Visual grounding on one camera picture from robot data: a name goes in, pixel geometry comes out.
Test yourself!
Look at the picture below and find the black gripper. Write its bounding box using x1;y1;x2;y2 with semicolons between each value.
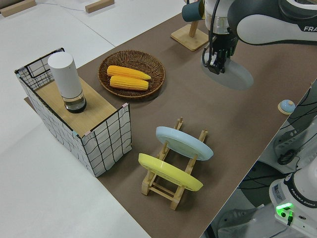
209;31;236;75

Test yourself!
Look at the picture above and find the gray plate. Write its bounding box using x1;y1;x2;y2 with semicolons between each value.
201;58;254;91

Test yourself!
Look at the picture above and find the light blue plate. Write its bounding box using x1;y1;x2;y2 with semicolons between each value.
156;126;214;162

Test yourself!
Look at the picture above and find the yellow plate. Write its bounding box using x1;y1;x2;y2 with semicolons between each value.
138;153;204;192

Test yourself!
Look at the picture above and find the wooden plate rack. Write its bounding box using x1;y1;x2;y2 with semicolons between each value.
141;116;209;204

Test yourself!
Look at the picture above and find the wooden mug tree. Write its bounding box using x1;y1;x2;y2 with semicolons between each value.
170;0;210;52

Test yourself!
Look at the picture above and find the brown table mat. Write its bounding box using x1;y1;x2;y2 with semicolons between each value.
23;11;317;238

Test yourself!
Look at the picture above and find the teal mug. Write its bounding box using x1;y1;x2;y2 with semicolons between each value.
182;0;206;22

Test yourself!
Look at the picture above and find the blue call bell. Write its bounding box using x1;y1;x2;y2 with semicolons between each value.
277;99;295;115

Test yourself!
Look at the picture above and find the brown wicker basket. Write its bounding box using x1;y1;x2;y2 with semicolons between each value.
98;50;166;98

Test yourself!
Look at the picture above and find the yellow corn cob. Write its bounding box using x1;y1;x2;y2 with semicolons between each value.
109;75;149;91
106;65;152;81

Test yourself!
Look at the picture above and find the wooden block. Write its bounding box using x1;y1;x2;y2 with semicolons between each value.
85;0;116;13
0;0;36;17

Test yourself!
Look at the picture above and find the white cylindrical bottle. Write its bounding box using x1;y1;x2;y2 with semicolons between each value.
48;52;87;114

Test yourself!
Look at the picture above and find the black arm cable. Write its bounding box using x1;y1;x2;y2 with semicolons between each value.
202;0;222;69

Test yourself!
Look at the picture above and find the black wire grid shelf box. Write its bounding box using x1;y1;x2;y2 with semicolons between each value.
14;47;132;178

